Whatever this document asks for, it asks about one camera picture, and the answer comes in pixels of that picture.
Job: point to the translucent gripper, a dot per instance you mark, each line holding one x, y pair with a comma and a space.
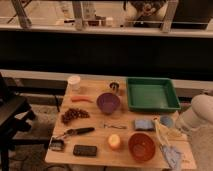
173, 133

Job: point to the bunch of dark grapes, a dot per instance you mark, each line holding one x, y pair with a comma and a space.
72, 114

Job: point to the black chair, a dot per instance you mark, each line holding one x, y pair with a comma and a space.
14, 111

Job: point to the small black metal clip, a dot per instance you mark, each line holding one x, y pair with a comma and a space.
56, 145

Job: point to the blue plastic cup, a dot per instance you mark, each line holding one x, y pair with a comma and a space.
167, 121

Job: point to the purple bowl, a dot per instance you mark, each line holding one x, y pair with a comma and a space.
108, 103

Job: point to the black rectangular block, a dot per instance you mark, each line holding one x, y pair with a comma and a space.
84, 150

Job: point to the blue sponge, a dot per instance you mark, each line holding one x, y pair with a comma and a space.
143, 125

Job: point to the green plastic tray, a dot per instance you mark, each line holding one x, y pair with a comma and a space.
146, 94

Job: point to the clear plastic cup white lid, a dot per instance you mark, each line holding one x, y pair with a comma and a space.
74, 82

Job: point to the orange bowl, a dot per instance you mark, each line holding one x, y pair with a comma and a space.
141, 147

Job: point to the blue grey cloth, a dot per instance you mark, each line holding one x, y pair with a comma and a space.
172, 156

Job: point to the orange carrot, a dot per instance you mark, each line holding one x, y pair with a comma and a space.
81, 98

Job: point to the yellow apple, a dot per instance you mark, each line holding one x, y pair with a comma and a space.
114, 141

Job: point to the small metal can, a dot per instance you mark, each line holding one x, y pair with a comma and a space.
114, 86

